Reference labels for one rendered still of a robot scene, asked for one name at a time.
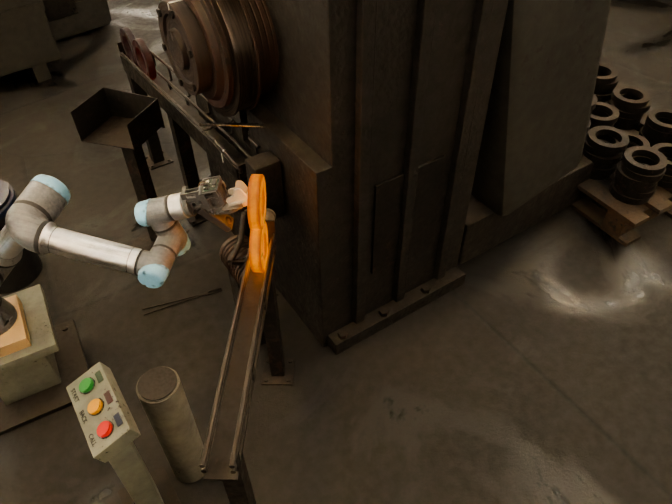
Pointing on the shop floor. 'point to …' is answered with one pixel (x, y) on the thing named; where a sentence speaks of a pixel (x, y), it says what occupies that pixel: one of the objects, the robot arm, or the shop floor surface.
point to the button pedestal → (119, 441)
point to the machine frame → (372, 153)
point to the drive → (535, 119)
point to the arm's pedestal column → (42, 382)
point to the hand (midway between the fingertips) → (256, 196)
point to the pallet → (626, 159)
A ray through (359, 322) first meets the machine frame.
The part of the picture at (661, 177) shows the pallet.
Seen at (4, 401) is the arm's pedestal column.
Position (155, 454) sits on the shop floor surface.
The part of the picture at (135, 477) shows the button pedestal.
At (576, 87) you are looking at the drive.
